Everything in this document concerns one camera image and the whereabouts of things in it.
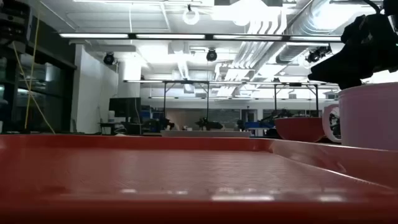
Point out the dark pink bowl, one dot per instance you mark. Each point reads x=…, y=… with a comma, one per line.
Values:
x=298, y=129

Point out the red plastic serving tray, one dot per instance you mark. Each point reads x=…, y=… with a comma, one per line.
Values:
x=186, y=174

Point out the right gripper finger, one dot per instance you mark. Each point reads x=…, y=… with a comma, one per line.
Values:
x=345, y=71

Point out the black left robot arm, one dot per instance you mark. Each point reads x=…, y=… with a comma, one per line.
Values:
x=14, y=25

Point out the lavender round plate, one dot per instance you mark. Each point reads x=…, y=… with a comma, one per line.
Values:
x=205, y=133

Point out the blue storage bin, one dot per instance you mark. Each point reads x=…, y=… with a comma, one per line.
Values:
x=256, y=125

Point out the black ceiling-mounted camera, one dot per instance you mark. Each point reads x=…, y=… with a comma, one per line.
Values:
x=315, y=56
x=109, y=58
x=211, y=55

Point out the black workstation frame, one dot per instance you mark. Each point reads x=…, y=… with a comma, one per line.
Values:
x=275, y=99
x=164, y=102

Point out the silver ventilation duct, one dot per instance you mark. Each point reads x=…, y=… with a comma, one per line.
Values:
x=311, y=21

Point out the white cylindrical container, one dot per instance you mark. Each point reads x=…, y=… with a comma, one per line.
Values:
x=111, y=116

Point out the black background robot arm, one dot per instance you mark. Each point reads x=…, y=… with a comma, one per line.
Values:
x=161, y=124
x=208, y=125

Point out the black computer monitor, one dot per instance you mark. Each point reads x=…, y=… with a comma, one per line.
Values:
x=124, y=107

